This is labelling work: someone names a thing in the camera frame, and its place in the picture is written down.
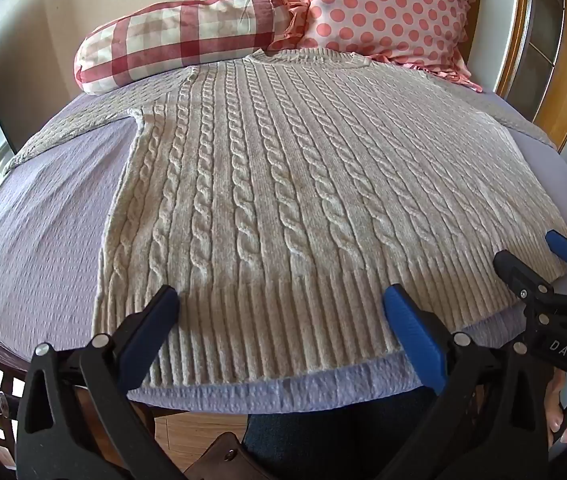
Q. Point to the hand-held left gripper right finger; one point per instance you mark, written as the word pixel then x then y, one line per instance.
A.
pixel 412 327

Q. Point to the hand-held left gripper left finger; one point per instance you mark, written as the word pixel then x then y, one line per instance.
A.
pixel 155 321

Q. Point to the person's leg in dark jeans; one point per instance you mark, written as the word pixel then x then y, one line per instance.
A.
pixel 333 440

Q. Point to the lavender bed sheet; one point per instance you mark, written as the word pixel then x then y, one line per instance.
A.
pixel 38 240

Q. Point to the brown slipper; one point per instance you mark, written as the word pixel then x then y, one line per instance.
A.
pixel 216 457

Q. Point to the wooden door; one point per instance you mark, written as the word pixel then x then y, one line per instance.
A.
pixel 563 70

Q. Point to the red plaid pillow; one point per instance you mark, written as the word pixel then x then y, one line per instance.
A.
pixel 173 40

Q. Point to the pink polka dot pillow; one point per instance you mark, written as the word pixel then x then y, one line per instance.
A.
pixel 388 10

